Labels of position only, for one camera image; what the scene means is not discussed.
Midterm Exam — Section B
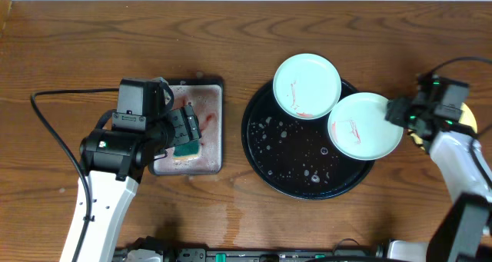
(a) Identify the green plate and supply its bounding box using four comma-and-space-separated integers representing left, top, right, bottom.
327, 92, 404, 161
273, 53, 342, 121

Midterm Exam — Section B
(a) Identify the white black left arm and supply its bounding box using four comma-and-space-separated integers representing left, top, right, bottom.
61, 104, 201, 261

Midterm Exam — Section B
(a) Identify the yellow plate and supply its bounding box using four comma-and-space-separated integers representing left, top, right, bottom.
407, 103, 477, 151

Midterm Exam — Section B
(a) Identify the black round tray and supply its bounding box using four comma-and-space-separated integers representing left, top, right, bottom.
241, 81, 375, 200

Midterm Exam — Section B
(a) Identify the black rectangular soapy tray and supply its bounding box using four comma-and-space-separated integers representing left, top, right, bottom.
150, 78, 224, 176

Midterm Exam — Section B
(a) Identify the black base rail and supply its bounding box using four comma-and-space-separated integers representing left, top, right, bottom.
111, 237, 386, 262

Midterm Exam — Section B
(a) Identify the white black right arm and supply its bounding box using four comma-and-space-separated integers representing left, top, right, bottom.
385, 93, 491, 262

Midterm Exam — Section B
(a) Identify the green yellow sponge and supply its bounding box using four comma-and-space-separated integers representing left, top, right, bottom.
173, 141, 201, 161

